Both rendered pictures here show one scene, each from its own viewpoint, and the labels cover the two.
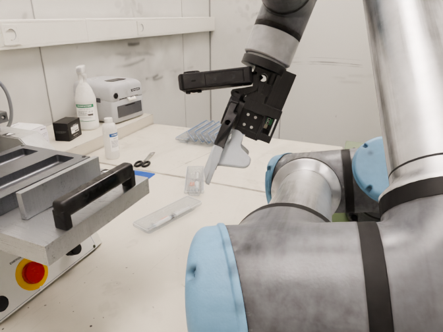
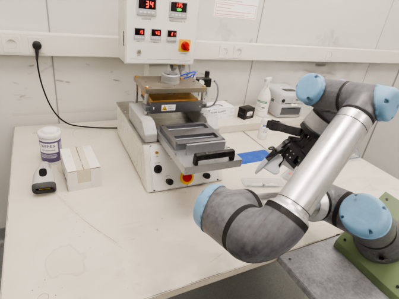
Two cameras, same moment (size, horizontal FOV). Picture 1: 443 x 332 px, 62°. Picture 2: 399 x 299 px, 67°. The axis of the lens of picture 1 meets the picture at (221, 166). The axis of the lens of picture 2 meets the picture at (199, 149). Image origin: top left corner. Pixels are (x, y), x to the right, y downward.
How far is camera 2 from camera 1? 49 cm
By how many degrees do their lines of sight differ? 34
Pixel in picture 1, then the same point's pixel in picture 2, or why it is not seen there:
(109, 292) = not seen: hidden behind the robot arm
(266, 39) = (311, 118)
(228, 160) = (268, 167)
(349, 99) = not seen: outside the picture
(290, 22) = (326, 115)
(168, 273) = not seen: hidden behind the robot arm
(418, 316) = (234, 229)
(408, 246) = (249, 213)
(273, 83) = (309, 140)
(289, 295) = (215, 209)
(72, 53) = (272, 66)
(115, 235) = (230, 180)
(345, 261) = (232, 209)
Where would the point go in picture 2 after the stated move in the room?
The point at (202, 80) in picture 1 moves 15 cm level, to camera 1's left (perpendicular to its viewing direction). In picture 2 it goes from (276, 126) to (236, 110)
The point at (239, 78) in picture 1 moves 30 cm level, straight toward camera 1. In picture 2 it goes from (293, 131) to (229, 162)
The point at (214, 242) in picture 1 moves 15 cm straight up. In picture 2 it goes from (212, 187) to (221, 130)
